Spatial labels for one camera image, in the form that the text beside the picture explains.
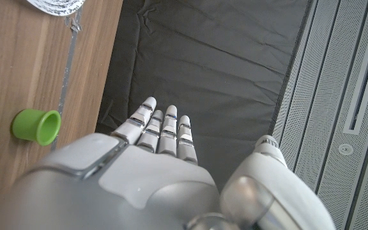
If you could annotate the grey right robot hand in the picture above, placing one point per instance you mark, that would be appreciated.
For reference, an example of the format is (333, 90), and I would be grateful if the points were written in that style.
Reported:
(123, 191)

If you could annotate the green bottle cap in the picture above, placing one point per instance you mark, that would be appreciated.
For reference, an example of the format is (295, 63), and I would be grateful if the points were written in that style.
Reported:
(30, 126)

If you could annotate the white paper plate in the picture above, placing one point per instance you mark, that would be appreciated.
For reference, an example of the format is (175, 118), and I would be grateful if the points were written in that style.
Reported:
(56, 6)

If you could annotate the grey tape outline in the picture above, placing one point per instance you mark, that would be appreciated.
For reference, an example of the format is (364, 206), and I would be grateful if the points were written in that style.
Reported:
(67, 73)

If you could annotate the round ceiling sprinkler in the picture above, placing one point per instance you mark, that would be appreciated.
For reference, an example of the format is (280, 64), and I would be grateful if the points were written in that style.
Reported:
(345, 149)

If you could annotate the white linear ceiling vent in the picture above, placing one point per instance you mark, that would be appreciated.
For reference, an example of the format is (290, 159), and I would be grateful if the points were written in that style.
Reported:
(364, 76)

